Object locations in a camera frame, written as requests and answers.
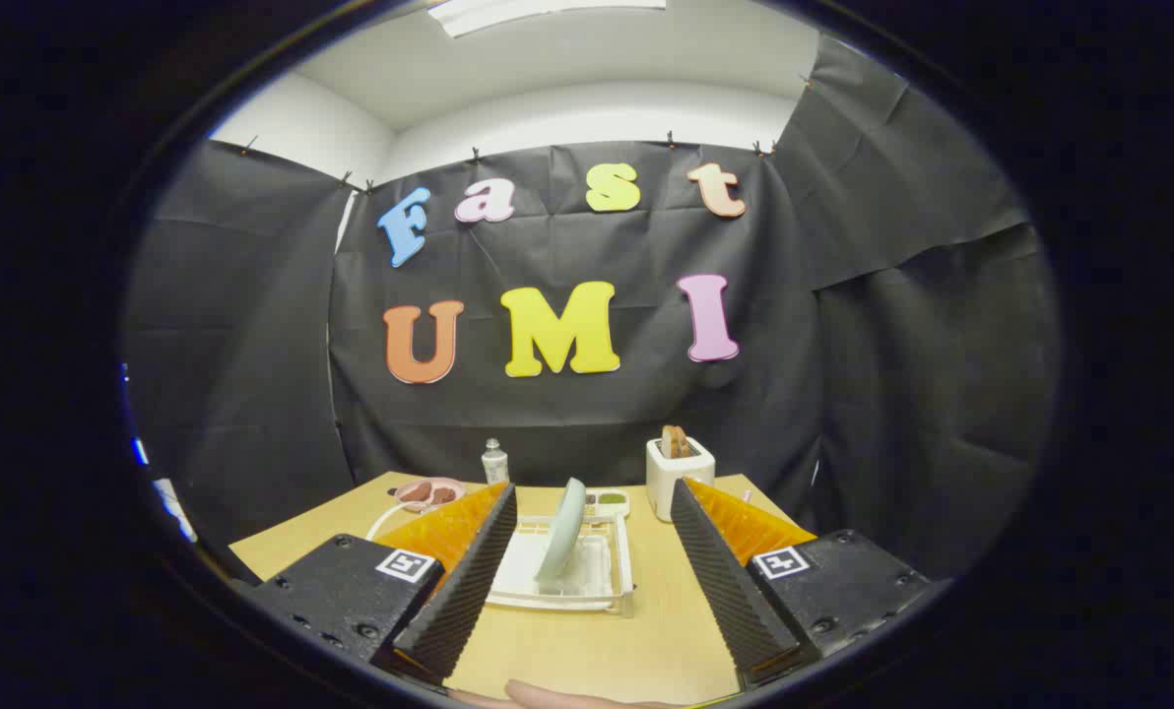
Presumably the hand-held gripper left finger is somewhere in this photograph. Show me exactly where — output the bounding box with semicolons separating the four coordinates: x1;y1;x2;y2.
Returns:
242;481;519;687

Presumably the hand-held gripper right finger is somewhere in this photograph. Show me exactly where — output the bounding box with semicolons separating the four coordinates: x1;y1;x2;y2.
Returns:
670;477;943;690

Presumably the light green plate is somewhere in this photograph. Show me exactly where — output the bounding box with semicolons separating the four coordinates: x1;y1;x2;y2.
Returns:
534;478;588;584

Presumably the white dish rack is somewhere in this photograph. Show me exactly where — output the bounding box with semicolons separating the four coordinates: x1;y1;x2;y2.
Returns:
365;497;637;616

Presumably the pink plate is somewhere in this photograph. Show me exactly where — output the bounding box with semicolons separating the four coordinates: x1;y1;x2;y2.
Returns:
394;477;467;514

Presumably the white toaster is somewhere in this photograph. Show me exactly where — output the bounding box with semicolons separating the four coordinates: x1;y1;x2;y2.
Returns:
645;436;717;523

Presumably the black backdrop cloth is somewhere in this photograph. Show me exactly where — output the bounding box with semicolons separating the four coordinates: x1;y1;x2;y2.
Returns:
122;34;1061;582

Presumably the white and blue object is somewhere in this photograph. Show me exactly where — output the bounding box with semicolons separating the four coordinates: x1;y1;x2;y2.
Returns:
119;364;199;543

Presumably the ceiling light panel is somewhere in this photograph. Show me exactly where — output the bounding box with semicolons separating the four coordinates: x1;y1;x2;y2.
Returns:
427;0;667;38

